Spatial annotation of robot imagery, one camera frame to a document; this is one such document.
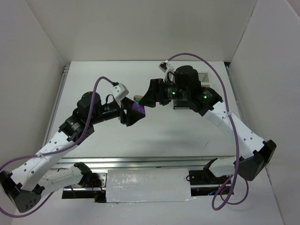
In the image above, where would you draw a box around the white slotted container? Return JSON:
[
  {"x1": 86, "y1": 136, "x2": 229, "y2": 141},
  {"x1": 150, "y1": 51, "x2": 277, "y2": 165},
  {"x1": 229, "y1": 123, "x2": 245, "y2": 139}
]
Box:
[{"x1": 198, "y1": 72, "x2": 210, "y2": 87}]

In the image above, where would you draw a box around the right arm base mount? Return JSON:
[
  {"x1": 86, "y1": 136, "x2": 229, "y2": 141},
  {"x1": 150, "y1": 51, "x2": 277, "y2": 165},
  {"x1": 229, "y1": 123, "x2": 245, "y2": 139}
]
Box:
[{"x1": 186, "y1": 170, "x2": 229, "y2": 196}]

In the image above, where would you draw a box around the aluminium frame rail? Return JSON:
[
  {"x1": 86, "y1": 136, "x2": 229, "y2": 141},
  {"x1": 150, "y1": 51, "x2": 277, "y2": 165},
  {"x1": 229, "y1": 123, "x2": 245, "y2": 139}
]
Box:
[{"x1": 56, "y1": 156, "x2": 244, "y2": 169}]

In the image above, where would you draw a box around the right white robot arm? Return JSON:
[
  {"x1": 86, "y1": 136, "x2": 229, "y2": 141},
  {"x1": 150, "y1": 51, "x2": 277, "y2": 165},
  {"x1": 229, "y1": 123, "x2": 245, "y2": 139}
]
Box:
[{"x1": 139, "y1": 62, "x2": 277, "y2": 181}]

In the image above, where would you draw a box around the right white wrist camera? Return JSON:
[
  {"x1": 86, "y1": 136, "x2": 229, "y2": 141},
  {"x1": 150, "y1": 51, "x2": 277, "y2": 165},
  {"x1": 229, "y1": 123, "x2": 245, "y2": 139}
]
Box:
[{"x1": 158, "y1": 60, "x2": 174, "y2": 82}]

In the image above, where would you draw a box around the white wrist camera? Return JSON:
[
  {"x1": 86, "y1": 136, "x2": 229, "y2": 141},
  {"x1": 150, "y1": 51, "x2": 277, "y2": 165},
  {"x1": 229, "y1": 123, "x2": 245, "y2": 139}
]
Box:
[
  {"x1": 158, "y1": 60, "x2": 174, "y2": 82},
  {"x1": 110, "y1": 83, "x2": 129, "y2": 101}
]

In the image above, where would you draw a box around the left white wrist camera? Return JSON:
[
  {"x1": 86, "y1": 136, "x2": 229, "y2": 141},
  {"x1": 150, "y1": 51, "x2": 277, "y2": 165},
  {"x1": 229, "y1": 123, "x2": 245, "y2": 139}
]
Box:
[{"x1": 110, "y1": 83, "x2": 129, "y2": 101}]

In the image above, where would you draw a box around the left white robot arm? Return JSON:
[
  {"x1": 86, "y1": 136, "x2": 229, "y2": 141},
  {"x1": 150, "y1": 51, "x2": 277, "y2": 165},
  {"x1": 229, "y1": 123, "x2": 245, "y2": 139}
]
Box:
[{"x1": 0, "y1": 92, "x2": 146, "y2": 213}]

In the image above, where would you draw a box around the black slotted container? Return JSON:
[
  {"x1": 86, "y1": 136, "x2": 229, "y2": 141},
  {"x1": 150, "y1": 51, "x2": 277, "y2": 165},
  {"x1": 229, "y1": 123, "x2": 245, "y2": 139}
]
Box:
[{"x1": 173, "y1": 100, "x2": 189, "y2": 110}]

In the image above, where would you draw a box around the purple rounded lego brick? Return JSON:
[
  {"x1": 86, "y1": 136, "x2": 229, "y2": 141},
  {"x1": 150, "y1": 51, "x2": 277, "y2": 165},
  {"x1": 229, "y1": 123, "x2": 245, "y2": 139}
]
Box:
[{"x1": 132, "y1": 102, "x2": 145, "y2": 114}]

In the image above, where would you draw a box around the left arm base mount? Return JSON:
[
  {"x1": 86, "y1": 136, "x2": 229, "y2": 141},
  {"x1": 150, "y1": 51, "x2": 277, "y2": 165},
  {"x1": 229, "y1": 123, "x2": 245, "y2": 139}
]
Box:
[{"x1": 62, "y1": 162, "x2": 107, "y2": 203}]

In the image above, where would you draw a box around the white taped cover panel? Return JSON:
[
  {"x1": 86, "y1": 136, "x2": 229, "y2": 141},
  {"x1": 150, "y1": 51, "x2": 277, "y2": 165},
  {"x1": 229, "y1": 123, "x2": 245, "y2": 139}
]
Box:
[{"x1": 106, "y1": 168, "x2": 192, "y2": 203}]

